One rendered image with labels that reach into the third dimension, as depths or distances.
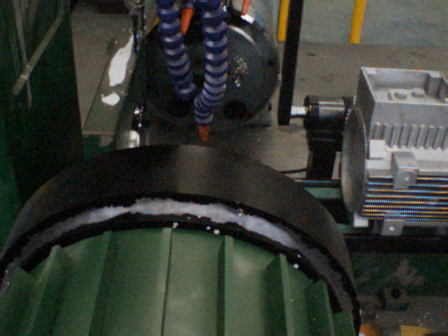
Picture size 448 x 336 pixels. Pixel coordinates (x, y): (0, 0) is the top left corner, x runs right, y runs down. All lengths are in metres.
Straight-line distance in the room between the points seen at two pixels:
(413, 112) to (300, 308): 0.60
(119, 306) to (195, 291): 0.03
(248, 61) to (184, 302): 0.84
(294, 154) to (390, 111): 0.50
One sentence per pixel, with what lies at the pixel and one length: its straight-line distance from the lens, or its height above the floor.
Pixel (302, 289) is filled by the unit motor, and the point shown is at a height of 1.33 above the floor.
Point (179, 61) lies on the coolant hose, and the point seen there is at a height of 1.25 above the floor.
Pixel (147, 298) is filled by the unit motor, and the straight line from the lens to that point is 0.21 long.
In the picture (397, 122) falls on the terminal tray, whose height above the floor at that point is 1.11.
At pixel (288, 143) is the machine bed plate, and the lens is 1.31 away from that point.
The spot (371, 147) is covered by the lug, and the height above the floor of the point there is 1.09.
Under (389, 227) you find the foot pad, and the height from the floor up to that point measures 0.97.
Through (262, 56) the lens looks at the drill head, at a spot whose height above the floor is 1.08.
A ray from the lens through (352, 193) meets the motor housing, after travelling 0.96.
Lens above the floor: 1.51
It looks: 36 degrees down
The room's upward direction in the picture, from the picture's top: 3 degrees clockwise
